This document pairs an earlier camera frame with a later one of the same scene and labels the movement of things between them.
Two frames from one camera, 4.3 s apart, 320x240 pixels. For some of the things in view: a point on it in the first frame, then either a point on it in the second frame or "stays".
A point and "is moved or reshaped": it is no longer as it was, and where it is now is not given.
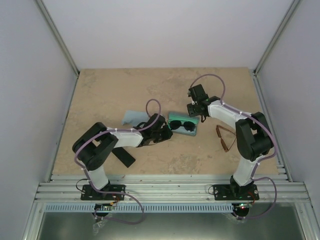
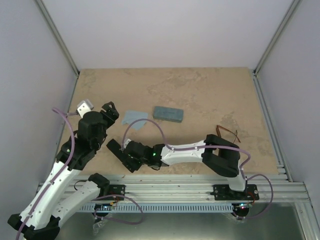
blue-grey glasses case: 173,116 is moved or reshaped
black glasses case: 123,156 stays
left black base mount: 88,193 stays
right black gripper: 191,113 to 131,165
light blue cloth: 135,117 stays
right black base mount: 234,191 stays
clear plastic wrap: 96,226 stays
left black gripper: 167,134 to 113,113
